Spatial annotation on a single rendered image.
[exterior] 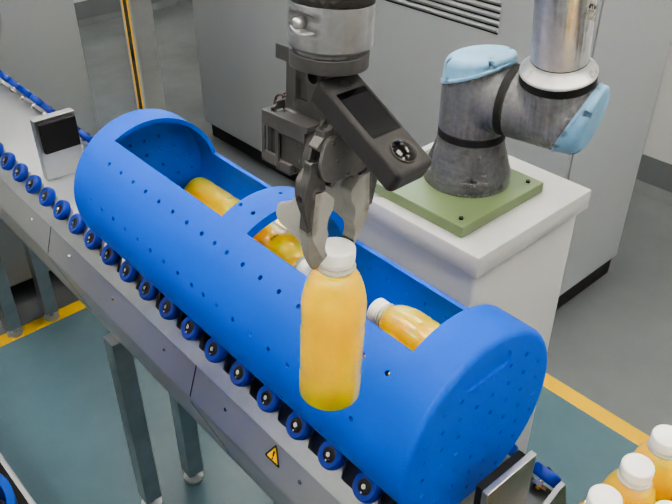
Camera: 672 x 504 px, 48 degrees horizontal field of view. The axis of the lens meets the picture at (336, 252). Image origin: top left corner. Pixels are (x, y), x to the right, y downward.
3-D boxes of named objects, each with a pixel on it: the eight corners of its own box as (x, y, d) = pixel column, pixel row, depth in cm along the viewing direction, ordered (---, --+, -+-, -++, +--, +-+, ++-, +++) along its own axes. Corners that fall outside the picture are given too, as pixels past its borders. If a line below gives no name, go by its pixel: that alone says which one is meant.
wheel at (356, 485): (367, 463, 108) (359, 463, 106) (390, 482, 105) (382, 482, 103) (352, 489, 108) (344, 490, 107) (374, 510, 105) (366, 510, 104)
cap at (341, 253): (355, 269, 75) (357, 254, 74) (316, 268, 75) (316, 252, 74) (355, 248, 78) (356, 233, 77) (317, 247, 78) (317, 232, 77)
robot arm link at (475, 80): (458, 105, 137) (466, 31, 129) (527, 125, 131) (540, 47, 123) (423, 128, 129) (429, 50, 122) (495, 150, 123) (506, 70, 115)
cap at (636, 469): (649, 462, 94) (653, 452, 93) (655, 487, 91) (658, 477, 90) (617, 458, 95) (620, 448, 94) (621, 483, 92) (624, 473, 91)
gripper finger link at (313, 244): (283, 249, 79) (296, 165, 75) (324, 273, 75) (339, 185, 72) (260, 255, 77) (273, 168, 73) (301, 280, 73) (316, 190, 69)
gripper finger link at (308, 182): (320, 221, 74) (335, 136, 71) (333, 228, 73) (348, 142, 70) (285, 229, 71) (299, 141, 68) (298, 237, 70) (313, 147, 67)
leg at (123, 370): (155, 491, 222) (121, 325, 186) (166, 504, 218) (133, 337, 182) (138, 502, 218) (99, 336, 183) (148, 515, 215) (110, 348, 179)
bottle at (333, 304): (361, 417, 84) (372, 277, 74) (296, 415, 83) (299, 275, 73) (359, 374, 90) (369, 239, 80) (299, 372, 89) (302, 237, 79)
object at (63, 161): (82, 164, 191) (69, 107, 182) (89, 170, 188) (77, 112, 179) (43, 177, 185) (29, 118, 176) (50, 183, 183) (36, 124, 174)
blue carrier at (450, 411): (208, 211, 168) (192, 89, 151) (534, 443, 114) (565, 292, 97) (88, 262, 153) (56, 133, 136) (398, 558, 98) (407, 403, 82)
